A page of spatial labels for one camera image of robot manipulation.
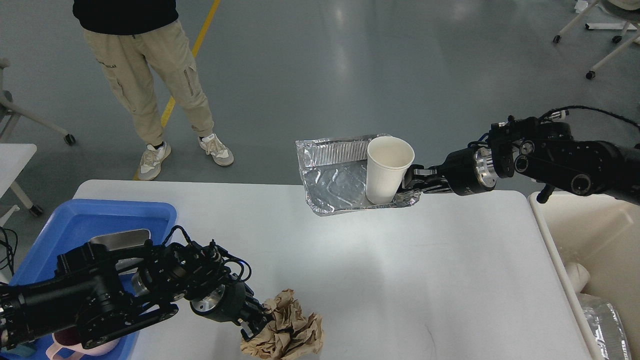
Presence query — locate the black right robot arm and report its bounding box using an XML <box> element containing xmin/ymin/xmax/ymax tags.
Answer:
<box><xmin>397</xmin><ymin>106</ymin><xmax>640</xmax><ymax>205</ymax></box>

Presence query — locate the white paper cup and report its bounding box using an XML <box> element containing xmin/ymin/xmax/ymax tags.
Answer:
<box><xmin>365</xmin><ymin>136</ymin><xmax>415</xmax><ymax>205</ymax></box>

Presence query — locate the white side table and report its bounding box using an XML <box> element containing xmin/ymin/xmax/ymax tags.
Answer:
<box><xmin>0</xmin><ymin>143</ymin><xmax>43</xmax><ymax>217</ymax></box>

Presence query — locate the aluminium foil tray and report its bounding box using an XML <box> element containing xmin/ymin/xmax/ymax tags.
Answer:
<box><xmin>295</xmin><ymin>133</ymin><xmax>421</xmax><ymax>216</ymax></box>

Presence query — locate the pink ribbed mug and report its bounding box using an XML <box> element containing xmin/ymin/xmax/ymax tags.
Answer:
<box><xmin>45</xmin><ymin>333</ymin><xmax>121</xmax><ymax>360</ymax></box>

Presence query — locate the stainless steel rectangular dish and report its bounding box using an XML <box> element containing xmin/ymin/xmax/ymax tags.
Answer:
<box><xmin>88</xmin><ymin>228</ymin><xmax>151</xmax><ymax>275</ymax></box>

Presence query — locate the beige plastic bin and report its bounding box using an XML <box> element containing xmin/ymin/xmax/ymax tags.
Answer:
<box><xmin>528</xmin><ymin>191</ymin><xmax>640</xmax><ymax>360</ymax></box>

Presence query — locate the brown paper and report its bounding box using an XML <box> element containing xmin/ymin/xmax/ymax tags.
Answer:
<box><xmin>240</xmin><ymin>288</ymin><xmax>326</xmax><ymax>360</ymax></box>

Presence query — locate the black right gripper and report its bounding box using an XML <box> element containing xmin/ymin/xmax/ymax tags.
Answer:
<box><xmin>400</xmin><ymin>146</ymin><xmax>498</xmax><ymax>196</ymax></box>

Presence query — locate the crumpled white cup in bin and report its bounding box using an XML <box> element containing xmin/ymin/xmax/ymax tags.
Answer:
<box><xmin>564</xmin><ymin>262</ymin><xmax>591</xmax><ymax>294</ymax></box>

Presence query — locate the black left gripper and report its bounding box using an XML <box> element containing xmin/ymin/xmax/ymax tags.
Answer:
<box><xmin>190</xmin><ymin>282</ymin><xmax>274</xmax><ymax>342</ymax></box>

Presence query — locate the blue plastic tray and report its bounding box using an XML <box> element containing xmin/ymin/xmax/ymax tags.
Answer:
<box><xmin>9</xmin><ymin>199</ymin><xmax>177</xmax><ymax>360</ymax></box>

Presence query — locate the white chair base right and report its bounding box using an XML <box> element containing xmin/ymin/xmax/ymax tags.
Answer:
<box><xmin>552</xmin><ymin>0</ymin><xmax>640</xmax><ymax>81</ymax></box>

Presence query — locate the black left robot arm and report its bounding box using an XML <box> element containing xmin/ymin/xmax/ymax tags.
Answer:
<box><xmin>1</xmin><ymin>225</ymin><xmax>274</xmax><ymax>349</ymax></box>

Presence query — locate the white chair base left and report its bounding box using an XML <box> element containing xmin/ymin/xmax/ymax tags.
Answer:
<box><xmin>0</xmin><ymin>57</ymin><xmax>77</xmax><ymax>146</ymax></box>

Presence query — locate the white chair base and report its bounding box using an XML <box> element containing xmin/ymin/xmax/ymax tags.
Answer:
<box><xmin>552</xmin><ymin>0</ymin><xmax>640</xmax><ymax>81</ymax></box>
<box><xmin>0</xmin><ymin>57</ymin><xmax>77</xmax><ymax>146</ymax></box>

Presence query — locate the person in beige trousers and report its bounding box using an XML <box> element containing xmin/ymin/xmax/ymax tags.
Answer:
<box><xmin>72</xmin><ymin>0</ymin><xmax>234</xmax><ymax>181</ymax></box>

